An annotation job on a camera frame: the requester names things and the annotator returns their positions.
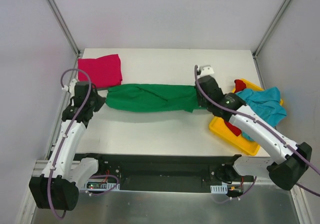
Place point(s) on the left aluminium frame post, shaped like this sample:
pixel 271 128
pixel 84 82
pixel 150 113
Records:
pixel 63 26

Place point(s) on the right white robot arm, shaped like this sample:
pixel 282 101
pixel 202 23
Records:
pixel 287 161

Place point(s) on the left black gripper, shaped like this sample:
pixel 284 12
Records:
pixel 97 101

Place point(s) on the aluminium frame post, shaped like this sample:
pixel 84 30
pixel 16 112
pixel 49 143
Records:
pixel 271 27
pixel 63 26

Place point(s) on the folded magenta t shirt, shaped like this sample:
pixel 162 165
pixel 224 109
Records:
pixel 104 71

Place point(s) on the teal t shirt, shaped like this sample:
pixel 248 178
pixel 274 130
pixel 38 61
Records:
pixel 266 104

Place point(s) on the yellow plastic tray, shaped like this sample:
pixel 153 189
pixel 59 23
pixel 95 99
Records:
pixel 233 135

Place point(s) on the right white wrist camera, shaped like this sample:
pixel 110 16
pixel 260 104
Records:
pixel 206 70

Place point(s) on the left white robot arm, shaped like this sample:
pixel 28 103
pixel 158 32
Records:
pixel 58 186

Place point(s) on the red t shirt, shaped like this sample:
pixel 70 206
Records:
pixel 240 85

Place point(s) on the green t shirt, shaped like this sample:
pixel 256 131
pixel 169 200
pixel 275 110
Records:
pixel 146 98

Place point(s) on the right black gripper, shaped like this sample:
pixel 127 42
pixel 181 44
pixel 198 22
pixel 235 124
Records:
pixel 202 99

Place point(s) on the right aluminium frame post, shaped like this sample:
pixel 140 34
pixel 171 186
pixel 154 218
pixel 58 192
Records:
pixel 271 27

